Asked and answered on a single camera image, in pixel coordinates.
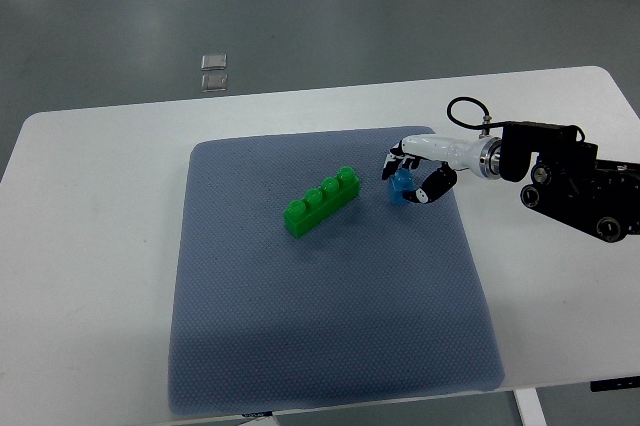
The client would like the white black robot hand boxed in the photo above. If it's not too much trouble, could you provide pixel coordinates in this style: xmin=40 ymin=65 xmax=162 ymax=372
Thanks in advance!
xmin=381 ymin=134 xmax=501 ymax=204

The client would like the small blue block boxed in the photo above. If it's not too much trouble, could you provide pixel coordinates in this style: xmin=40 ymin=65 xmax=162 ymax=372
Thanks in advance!
xmin=388 ymin=168 xmax=414 ymax=206

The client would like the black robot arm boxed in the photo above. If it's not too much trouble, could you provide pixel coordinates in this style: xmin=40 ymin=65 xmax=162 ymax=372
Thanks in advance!
xmin=499 ymin=122 xmax=639 ymax=243

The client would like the long green block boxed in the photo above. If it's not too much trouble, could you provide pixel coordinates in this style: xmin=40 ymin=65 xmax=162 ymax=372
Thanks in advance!
xmin=283 ymin=166 xmax=360 ymax=238

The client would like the white table leg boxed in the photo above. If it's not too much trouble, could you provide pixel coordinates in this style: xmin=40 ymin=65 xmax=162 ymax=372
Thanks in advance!
xmin=513 ymin=388 xmax=547 ymax=426

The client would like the black table control panel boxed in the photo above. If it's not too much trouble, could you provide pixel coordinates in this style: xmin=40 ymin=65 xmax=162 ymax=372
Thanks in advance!
xmin=590 ymin=376 xmax=640 ymax=392

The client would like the upper metal floor plate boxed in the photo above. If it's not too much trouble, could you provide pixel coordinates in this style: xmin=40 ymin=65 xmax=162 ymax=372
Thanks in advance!
xmin=201 ymin=53 xmax=227 ymax=71

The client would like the black cable loop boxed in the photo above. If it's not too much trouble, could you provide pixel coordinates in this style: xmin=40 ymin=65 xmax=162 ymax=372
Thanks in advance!
xmin=446 ymin=96 xmax=495 ymax=139

